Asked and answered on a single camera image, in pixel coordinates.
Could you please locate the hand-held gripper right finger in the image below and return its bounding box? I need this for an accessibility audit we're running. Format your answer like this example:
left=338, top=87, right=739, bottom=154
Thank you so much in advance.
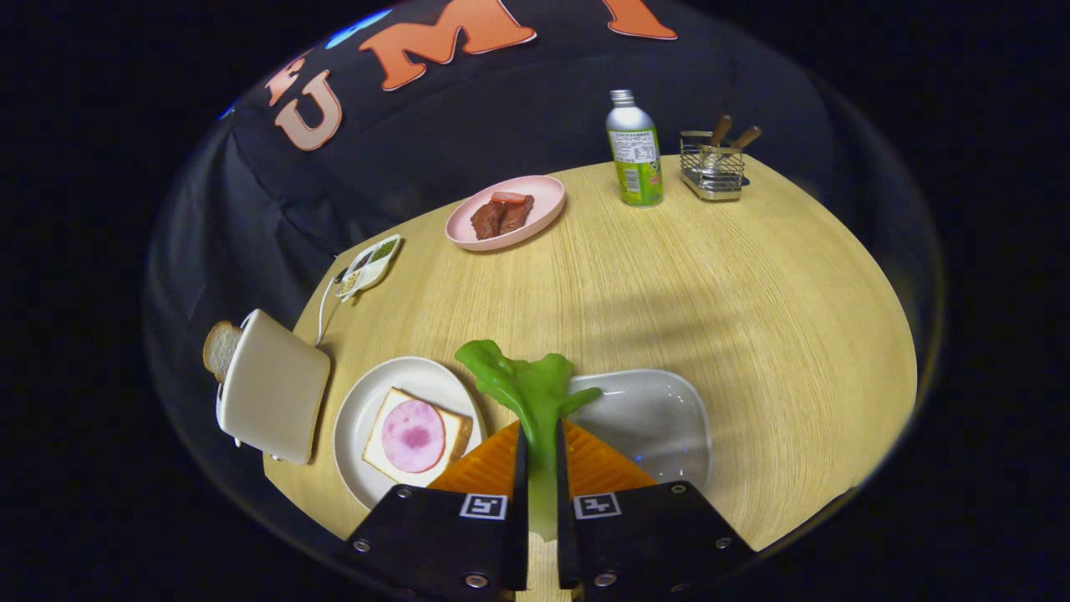
left=556, top=418, right=757, bottom=599

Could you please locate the bread slice under ham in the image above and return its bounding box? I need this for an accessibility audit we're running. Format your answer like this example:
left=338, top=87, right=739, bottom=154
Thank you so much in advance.
left=362, top=386, right=473, bottom=488

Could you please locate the wire cutlery holder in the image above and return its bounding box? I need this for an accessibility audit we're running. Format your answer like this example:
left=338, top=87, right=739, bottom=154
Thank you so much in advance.
left=679, top=130, right=746, bottom=202

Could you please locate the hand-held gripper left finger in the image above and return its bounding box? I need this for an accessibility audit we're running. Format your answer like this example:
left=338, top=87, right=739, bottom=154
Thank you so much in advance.
left=339, top=421, right=530, bottom=599

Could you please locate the white toaster cable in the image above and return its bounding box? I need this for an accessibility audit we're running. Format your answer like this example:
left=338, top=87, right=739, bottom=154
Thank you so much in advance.
left=315, top=276, right=345, bottom=346

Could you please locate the round white plate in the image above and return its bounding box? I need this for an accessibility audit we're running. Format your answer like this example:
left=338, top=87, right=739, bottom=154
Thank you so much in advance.
left=334, top=357, right=488, bottom=511

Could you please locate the pink plate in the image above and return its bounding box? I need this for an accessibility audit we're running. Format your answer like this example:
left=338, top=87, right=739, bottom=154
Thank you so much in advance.
left=445, top=175, right=567, bottom=253

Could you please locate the green lettuce leaf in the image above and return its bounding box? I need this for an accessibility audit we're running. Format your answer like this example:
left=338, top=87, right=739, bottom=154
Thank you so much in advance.
left=455, top=339, right=603, bottom=540

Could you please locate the pink ham slice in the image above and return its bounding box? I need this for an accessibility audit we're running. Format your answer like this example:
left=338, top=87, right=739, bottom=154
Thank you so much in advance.
left=382, top=400, right=446, bottom=473

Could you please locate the silver green drink bottle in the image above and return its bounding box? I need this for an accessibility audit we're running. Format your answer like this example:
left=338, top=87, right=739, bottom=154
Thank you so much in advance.
left=606, top=89, right=665, bottom=208

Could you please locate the white rectangular dish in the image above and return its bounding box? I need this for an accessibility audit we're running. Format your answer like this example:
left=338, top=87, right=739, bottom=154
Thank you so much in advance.
left=567, top=369, right=713, bottom=490

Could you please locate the white toaster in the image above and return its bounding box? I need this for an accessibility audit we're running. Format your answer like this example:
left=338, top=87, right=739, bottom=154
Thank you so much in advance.
left=217, top=309, right=332, bottom=466

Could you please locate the white divided seasoning dish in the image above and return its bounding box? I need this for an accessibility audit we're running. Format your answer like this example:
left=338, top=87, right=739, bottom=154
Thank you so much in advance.
left=336, top=235, right=402, bottom=302

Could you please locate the toasted bread slice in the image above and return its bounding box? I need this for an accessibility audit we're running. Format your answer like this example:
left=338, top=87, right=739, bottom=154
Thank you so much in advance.
left=202, top=320, right=243, bottom=384

